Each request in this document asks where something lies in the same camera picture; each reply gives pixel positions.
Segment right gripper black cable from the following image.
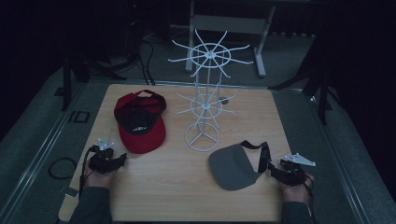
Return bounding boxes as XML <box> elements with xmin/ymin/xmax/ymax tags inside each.
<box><xmin>303</xmin><ymin>174</ymin><xmax>316</xmax><ymax>197</ymax></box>

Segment black rectangular floor frame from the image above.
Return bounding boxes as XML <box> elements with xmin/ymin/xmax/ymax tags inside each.
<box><xmin>68</xmin><ymin>110</ymin><xmax>92</xmax><ymax>124</ymax></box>

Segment black tripod stand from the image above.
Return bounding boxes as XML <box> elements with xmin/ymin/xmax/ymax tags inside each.
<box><xmin>270</xmin><ymin>62</ymin><xmax>334</xmax><ymax>125</ymax></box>
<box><xmin>60</xmin><ymin>52</ymin><xmax>129</xmax><ymax>112</ymax></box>

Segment black floor cables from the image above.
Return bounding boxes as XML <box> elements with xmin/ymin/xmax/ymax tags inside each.
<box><xmin>136</xmin><ymin>40</ymin><xmax>157</xmax><ymax>87</ymax></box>

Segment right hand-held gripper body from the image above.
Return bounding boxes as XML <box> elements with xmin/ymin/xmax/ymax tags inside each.
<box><xmin>278</xmin><ymin>152</ymin><xmax>317</xmax><ymax>187</ymax></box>

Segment white wire rack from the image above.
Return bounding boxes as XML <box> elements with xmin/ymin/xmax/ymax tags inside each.
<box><xmin>167</xmin><ymin>28</ymin><xmax>255</xmax><ymax>153</ymax></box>

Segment grey metal table frame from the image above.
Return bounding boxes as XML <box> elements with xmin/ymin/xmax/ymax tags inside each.
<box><xmin>185</xmin><ymin>0</ymin><xmax>278</xmax><ymax>78</ymax></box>

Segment person's right hand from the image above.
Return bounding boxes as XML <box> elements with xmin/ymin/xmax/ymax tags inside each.
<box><xmin>281</xmin><ymin>175</ymin><xmax>314</xmax><ymax>204</ymax></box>

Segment black cable loop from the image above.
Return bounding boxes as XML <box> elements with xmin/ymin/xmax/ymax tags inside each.
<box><xmin>47</xmin><ymin>157</ymin><xmax>78</xmax><ymax>180</ymax></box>

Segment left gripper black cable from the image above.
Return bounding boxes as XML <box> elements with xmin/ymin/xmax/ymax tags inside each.
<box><xmin>78</xmin><ymin>146</ymin><xmax>94</xmax><ymax>197</ymax></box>

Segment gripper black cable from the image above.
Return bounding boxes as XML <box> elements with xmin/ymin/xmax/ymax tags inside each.
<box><xmin>303</xmin><ymin>174</ymin><xmax>316</xmax><ymax>197</ymax></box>
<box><xmin>78</xmin><ymin>146</ymin><xmax>94</xmax><ymax>197</ymax></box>

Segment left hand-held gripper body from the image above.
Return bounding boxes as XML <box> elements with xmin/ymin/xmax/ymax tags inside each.
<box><xmin>88</xmin><ymin>138</ymin><xmax>115</xmax><ymax>175</ymax></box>

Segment red baseball cap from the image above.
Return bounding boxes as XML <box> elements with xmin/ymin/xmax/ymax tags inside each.
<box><xmin>113</xmin><ymin>89</ymin><xmax>167</xmax><ymax>155</ymax></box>

